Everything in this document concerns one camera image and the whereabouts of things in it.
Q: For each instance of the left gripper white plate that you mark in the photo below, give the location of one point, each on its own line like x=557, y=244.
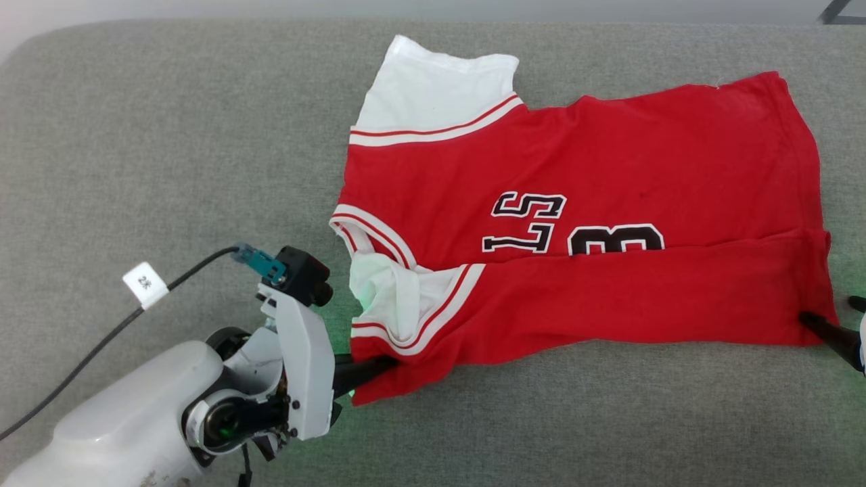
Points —
x=308, y=365

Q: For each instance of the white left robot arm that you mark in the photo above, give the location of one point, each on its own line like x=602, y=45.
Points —
x=122, y=419

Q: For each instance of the red and white Bulls jersey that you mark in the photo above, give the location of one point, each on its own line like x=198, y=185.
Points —
x=609, y=162

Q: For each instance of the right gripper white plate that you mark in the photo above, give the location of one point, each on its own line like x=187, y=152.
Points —
x=864, y=345

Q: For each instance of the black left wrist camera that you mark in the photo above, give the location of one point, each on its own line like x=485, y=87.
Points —
x=304, y=274

